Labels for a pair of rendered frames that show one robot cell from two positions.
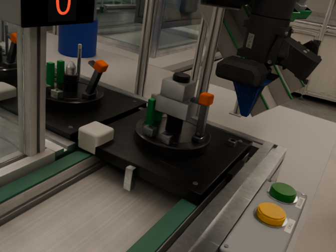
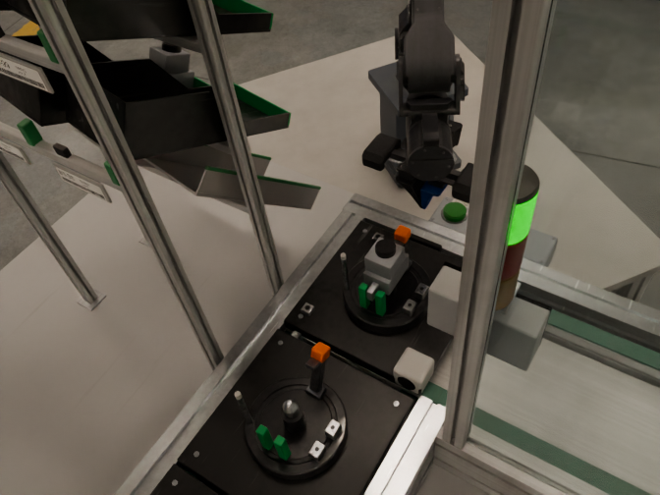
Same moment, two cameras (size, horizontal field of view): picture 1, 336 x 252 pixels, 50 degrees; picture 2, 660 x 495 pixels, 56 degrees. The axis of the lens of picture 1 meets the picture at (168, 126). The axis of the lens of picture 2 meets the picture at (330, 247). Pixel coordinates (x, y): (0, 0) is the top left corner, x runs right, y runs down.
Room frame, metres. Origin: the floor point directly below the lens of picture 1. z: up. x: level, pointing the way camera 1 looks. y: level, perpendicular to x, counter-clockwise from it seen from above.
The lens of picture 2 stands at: (0.55, 0.55, 1.78)
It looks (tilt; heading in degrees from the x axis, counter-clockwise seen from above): 50 degrees down; 282
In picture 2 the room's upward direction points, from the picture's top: 8 degrees counter-clockwise
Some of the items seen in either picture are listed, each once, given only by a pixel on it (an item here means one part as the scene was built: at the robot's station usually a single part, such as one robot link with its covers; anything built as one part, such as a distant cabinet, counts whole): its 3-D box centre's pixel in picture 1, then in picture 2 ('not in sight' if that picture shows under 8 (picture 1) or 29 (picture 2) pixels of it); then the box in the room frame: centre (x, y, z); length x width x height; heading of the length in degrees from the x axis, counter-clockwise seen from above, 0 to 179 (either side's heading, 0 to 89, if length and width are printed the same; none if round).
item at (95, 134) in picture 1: (95, 137); (413, 370); (0.55, 0.12, 0.97); 0.05 x 0.05 x 0.04; 63
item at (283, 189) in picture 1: (282, 194); (454, 213); (0.48, -0.20, 0.96); 0.04 x 0.04 x 0.02
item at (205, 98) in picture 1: (199, 113); (400, 249); (0.58, -0.05, 1.04); 0.04 x 0.02 x 0.08; 63
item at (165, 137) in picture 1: (166, 138); (421, 291); (0.54, 0.00, 1.00); 0.02 x 0.01 x 0.02; 63
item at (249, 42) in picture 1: (263, 44); (425, 151); (0.54, -0.12, 1.18); 0.19 x 0.06 x 0.08; 153
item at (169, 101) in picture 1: (173, 92); (382, 265); (0.60, 0.00, 1.06); 0.08 x 0.04 x 0.07; 64
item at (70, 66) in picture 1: (70, 79); (293, 415); (0.71, 0.22, 1.01); 0.24 x 0.24 x 0.13; 63
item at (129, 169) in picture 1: (129, 178); not in sight; (0.48, 0.05, 0.95); 0.01 x 0.01 x 0.04; 63
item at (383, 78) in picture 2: not in sight; (416, 120); (0.55, -0.45, 0.96); 0.15 x 0.15 x 0.20; 27
